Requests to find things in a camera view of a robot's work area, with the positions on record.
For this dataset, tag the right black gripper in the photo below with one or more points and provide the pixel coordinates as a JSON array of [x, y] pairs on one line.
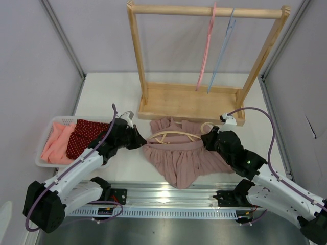
[[209, 138]]

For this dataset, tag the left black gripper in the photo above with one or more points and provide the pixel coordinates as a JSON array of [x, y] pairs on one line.
[[138, 141]]

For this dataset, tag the beige wooden hanger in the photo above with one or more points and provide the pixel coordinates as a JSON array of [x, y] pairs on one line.
[[166, 131]]

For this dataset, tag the dusty pink pleated skirt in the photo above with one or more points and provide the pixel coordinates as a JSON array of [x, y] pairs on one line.
[[182, 164]]

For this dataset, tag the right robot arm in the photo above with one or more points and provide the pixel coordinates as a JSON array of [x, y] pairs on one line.
[[260, 187]]

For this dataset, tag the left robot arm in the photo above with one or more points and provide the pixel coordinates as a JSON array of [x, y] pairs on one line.
[[48, 203]]

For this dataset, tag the blue hanger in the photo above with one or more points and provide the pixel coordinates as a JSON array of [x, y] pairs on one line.
[[228, 33]]

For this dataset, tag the pink hanger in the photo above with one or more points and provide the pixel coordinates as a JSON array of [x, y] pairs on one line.
[[206, 50]]

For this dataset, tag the wooden clothes rack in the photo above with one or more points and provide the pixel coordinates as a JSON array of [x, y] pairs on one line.
[[200, 103]]

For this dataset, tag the red polka dot cloth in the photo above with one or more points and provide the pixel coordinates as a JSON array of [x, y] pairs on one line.
[[84, 133]]

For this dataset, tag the salmon orange cloth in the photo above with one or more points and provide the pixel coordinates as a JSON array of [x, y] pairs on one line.
[[54, 151]]

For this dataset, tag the white plastic basket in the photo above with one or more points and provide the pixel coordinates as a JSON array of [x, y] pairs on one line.
[[65, 120]]

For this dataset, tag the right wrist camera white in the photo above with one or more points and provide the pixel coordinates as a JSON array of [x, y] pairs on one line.
[[229, 123]]

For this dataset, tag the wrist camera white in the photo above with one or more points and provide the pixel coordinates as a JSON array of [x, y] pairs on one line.
[[127, 116], [229, 123]]

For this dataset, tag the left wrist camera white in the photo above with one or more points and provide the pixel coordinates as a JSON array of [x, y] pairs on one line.
[[127, 116]]

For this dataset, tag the aluminium mounting rail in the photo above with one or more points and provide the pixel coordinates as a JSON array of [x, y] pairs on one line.
[[163, 195]]

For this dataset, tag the white slotted cable duct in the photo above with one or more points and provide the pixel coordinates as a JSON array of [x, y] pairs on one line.
[[156, 213]]

